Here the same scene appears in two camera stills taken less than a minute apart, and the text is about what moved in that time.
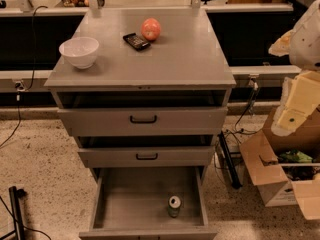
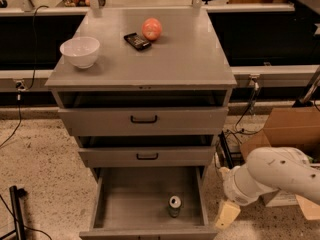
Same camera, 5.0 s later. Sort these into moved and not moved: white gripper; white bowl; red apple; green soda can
Moved: white gripper
Not moved: red apple; green soda can; white bowl
